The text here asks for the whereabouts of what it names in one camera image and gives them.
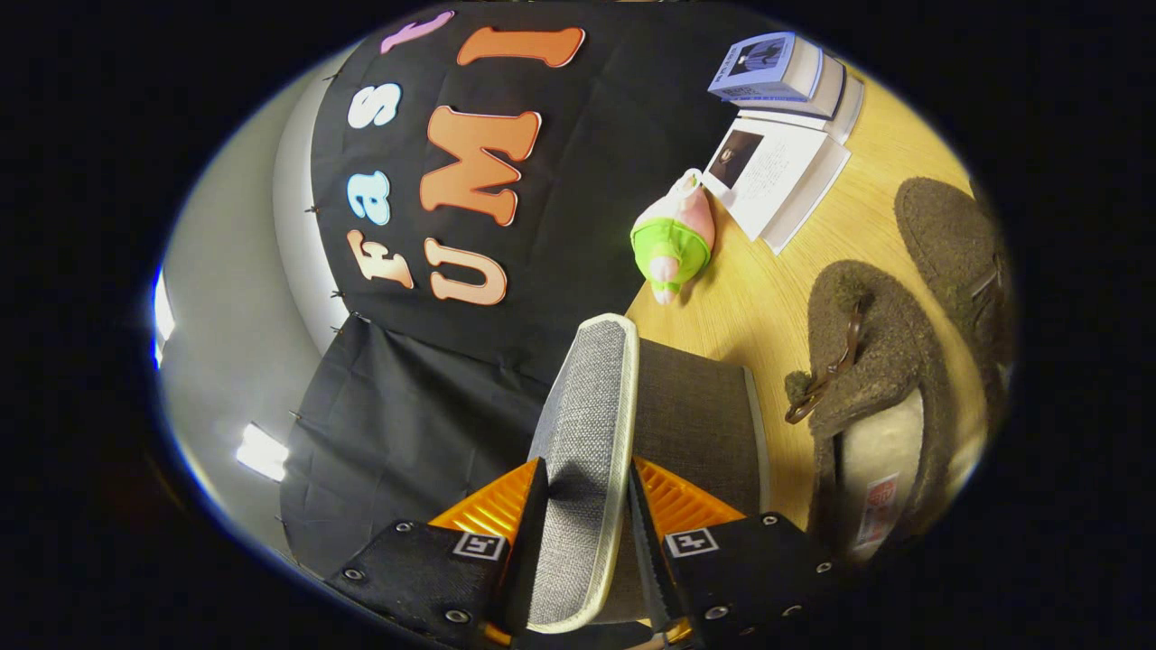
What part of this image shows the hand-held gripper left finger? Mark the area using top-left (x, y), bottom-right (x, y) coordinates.
top-left (323, 456), bottom-right (552, 650)

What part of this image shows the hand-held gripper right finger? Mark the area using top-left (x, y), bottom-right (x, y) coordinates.
top-left (628, 456), bottom-right (863, 650)

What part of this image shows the grey fabric storage box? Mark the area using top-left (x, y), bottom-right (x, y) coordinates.
top-left (527, 312), bottom-right (774, 635)

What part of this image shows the brown fuzzy slipper shoe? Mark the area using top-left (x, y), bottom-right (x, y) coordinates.
top-left (894, 176), bottom-right (1017, 443)
top-left (784, 260), bottom-right (958, 565)

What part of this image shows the white ceiling light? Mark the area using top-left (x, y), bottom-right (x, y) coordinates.
top-left (235, 422), bottom-right (292, 484)

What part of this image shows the pink and green plush toy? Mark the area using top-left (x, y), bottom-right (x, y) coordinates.
top-left (629, 169), bottom-right (717, 306)

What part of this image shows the black backdrop cloth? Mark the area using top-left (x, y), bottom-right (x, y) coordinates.
top-left (275, 0), bottom-right (778, 579)

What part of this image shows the row of black cloth clips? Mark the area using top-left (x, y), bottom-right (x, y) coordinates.
top-left (271, 72), bottom-right (371, 534)

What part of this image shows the plain white book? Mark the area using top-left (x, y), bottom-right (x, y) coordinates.
top-left (741, 72), bottom-right (866, 145)

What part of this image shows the blue edged book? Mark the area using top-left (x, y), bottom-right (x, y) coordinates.
top-left (736, 54), bottom-right (848, 120)

